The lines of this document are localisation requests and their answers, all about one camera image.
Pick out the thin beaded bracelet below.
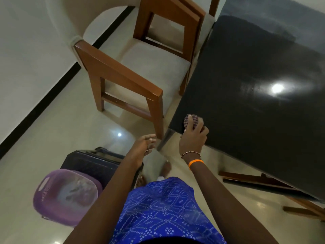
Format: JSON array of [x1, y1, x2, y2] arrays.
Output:
[[180, 151, 201, 159]]

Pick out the black table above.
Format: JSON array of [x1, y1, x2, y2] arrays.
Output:
[[156, 0, 325, 221]]

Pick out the orange wristband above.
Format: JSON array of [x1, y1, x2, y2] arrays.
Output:
[[188, 159, 204, 170]]

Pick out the person's left hand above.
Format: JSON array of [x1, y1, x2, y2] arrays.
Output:
[[129, 134, 157, 163]]

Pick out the black suitcase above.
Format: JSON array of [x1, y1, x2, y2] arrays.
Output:
[[60, 147, 144, 191]]

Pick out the person's right forearm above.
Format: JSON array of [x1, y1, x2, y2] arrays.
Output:
[[190, 162, 279, 244]]

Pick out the checkered cleaning cloth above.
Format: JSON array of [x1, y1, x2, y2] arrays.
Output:
[[183, 114, 201, 131]]

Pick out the person's foot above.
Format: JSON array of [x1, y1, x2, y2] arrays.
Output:
[[134, 175, 147, 188], [160, 160, 173, 178]]

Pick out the person's left foot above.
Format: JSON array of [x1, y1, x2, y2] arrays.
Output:
[[134, 175, 147, 188]]

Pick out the person's right foot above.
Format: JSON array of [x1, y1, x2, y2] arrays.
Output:
[[160, 160, 173, 178]]

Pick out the person's left forearm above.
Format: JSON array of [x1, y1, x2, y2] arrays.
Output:
[[63, 157, 145, 244]]

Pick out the person's right hand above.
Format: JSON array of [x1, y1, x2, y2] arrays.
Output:
[[179, 115, 210, 158]]

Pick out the beige wooden armchair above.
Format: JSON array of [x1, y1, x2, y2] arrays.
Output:
[[45, 0, 203, 140], [175, 0, 221, 64]]

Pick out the blue patterned dress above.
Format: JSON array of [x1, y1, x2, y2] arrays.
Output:
[[109, 176, 226, 244]]

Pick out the purple plastic basket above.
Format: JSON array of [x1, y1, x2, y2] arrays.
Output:
[[33, 169, 103, 228]]

